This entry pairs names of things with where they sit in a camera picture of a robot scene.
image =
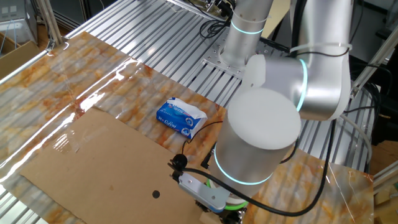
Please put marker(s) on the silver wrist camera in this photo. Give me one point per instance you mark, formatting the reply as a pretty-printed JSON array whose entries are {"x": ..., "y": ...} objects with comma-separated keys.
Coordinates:
[{"x": 202, "y": 193}]

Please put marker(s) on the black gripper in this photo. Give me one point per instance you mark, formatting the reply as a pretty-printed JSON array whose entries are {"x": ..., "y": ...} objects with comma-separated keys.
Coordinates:
[{"x": 231, "y": 217}]

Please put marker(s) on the clear tape piece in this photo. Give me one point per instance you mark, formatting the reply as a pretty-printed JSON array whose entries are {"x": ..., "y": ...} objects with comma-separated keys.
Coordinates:
[{"x": 71, "y": 140}]

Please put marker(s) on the diagonal aluminium frame strut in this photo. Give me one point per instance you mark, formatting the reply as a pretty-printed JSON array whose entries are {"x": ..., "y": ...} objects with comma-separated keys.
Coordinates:
[
  {"x": 52, "y": 28},
  {"x": 373, "y": 63}
]

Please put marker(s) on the grey metal cabinet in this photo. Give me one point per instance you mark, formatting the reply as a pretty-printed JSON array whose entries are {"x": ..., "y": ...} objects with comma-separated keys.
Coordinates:
[{"x": 15, "y": 21}]

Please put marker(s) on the wooden boards pile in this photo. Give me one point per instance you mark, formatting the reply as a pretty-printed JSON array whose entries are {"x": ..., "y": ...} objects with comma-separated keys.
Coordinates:
[{"x": 385, "y": 211}]

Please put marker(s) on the open brown cardboard box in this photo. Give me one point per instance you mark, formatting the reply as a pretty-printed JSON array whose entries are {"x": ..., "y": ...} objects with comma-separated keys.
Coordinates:
[{"x": 18, "y": 59}]

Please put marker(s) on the marble pattern plastic sheet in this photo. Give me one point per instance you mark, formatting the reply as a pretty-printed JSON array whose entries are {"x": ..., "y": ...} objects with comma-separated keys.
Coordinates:
[{"x": 62, "y": 77}]

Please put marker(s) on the blue white tissue pack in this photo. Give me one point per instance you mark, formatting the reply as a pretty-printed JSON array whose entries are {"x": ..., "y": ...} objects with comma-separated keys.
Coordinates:
[{"x": 180, "y": 116}]

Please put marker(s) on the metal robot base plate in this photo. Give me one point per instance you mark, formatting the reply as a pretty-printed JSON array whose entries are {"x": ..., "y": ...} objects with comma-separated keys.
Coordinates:
[{"x": 217, "y": 57}]

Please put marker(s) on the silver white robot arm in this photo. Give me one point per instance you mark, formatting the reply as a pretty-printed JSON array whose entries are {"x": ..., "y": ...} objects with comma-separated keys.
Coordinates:
[{"x": 258, "y": 149}]

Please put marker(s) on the aluminium frame rail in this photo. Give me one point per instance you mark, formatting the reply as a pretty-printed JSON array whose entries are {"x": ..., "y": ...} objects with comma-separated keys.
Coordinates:
[{"x": 21, "y": 70}]

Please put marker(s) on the brown cardboard sheet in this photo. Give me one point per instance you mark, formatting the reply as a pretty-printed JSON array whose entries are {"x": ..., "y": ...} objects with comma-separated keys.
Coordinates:
[{"x": 109, "y": 161}]

